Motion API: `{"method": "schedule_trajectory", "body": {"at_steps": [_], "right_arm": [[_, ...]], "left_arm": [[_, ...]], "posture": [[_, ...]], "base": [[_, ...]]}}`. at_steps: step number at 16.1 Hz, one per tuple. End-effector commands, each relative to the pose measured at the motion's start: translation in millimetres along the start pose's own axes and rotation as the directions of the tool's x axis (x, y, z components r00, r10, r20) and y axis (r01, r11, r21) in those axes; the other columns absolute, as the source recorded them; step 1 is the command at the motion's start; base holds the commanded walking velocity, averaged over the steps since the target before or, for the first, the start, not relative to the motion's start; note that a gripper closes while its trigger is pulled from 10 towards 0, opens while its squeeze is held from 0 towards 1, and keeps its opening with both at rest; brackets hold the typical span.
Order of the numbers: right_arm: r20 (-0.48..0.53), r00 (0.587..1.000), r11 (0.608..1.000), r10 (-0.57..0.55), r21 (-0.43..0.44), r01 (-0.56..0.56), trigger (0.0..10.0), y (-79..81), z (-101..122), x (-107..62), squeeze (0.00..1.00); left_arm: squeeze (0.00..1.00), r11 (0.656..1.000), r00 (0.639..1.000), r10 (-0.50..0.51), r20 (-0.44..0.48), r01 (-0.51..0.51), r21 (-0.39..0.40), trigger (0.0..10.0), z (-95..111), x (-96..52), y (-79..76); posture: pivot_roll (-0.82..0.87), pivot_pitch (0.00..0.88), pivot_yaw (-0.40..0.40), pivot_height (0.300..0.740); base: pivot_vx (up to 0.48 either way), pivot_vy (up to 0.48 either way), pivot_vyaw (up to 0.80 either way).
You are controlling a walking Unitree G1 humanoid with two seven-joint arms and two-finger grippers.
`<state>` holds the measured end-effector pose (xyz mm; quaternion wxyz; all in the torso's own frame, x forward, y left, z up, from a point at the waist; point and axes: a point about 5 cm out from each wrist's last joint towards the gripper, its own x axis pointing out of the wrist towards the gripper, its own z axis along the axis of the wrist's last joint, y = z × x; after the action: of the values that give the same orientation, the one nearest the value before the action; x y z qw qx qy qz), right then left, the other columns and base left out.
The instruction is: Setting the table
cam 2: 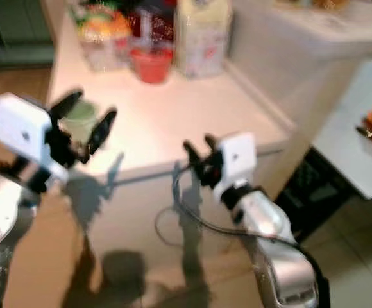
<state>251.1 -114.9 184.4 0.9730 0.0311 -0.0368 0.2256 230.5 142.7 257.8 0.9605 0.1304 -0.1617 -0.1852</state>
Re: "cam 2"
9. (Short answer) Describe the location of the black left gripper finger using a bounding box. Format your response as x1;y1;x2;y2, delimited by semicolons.
50;90;85;121
89;110;118;156

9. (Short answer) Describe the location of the pale green cup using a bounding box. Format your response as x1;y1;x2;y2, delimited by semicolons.
60;99;101;148

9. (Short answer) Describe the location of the green and orange snack bag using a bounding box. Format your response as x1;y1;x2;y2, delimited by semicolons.
69;2;134;73

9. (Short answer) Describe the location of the red plastic cup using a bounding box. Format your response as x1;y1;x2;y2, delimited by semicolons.
129;46;175;85

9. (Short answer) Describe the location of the dark green cabinet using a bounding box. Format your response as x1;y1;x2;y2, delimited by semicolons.
0;0;51;70

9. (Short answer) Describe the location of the black plastic crate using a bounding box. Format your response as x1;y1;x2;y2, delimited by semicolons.
275;146;359;243

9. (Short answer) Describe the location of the dark red package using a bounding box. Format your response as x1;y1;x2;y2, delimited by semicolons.
127;8;178;52

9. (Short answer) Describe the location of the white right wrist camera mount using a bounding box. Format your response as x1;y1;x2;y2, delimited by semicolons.
213;132;257;201

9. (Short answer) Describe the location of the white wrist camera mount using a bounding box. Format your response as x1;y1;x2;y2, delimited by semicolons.
0;92;53;187
213;132;257;201

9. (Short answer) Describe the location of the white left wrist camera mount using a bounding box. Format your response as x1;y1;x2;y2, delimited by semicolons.
0;92;53;187

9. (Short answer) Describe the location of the thin grey hanging cable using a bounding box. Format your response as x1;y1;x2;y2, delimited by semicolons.
153;209;182;248

